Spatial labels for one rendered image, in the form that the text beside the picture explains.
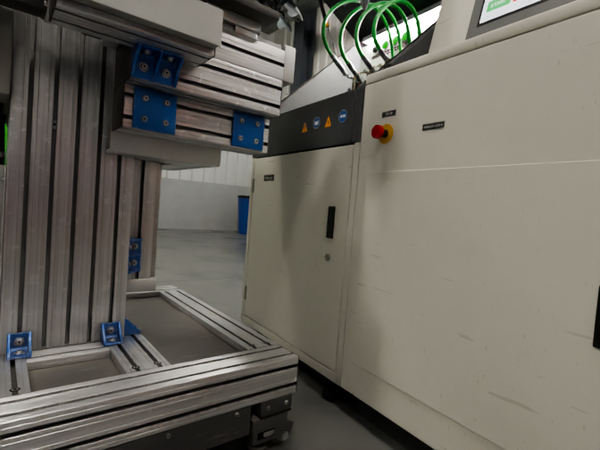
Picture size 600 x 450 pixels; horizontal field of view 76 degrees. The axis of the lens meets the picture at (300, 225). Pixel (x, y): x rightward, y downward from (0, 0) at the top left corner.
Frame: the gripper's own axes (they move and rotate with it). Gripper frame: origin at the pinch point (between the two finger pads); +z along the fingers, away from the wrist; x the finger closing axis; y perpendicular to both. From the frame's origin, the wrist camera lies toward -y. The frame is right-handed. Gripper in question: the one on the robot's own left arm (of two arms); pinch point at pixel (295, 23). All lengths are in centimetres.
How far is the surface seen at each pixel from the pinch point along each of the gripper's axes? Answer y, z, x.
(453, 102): 62, 33, 71
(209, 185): -230, 116, -624
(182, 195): -175, 88, -629
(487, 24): 23, 34, 69
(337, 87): -9.8, 34.3, -12.0
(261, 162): 49, 28, -19
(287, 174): 58, 34, 1
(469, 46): 54, 26, 76
